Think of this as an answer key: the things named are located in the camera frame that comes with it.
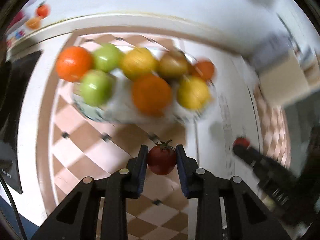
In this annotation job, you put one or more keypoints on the brownish red apple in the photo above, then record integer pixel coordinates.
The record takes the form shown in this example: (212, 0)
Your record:
(173, 65)

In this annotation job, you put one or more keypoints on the dark orange fruit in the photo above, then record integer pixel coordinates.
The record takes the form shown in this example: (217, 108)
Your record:
(204, 69)

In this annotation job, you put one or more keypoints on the cream utensil holder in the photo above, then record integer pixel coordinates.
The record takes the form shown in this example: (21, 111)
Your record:
(284, 82)

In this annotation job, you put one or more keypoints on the checkered counter mat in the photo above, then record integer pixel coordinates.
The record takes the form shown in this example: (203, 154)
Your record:
(82, 151)

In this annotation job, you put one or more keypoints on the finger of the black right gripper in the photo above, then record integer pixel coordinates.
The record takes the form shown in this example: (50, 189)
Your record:
(265, 168)

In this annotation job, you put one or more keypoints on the colourful wall sticker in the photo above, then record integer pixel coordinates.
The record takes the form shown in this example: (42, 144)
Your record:
(27, 20)

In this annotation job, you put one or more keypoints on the red cherry tomato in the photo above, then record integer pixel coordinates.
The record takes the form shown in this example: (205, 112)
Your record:
(241, 141)
(162, 158)

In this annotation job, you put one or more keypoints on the yellow lemon on plate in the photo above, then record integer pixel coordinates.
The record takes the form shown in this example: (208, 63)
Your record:
(138, 62)

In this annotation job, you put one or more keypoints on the silver spray can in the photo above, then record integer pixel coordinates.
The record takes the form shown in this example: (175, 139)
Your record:
(270, 50)

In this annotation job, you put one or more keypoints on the yellow lemon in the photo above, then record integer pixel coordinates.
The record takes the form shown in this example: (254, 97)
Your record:
(193, 93)
(138, 62)

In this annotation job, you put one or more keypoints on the small green apple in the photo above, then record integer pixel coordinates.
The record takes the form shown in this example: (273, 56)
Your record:
(96, 87)

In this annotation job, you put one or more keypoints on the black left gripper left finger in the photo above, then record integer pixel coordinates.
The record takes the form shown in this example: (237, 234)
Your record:
(100, 199)

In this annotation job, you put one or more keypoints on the black induction cooktop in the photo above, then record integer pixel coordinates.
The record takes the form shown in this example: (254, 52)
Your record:
(18, 73)

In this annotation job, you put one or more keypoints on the bright orange tangerine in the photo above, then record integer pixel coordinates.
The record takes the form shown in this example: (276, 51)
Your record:
(73, 63)

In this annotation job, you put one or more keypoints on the oval floral ceramic plate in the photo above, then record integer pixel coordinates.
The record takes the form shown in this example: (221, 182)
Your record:
(120, 107)

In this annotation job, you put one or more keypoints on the orange on plate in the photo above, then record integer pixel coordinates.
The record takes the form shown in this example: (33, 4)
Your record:
(151, 95)

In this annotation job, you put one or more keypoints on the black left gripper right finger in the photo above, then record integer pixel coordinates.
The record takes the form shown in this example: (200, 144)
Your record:
(226, 208)

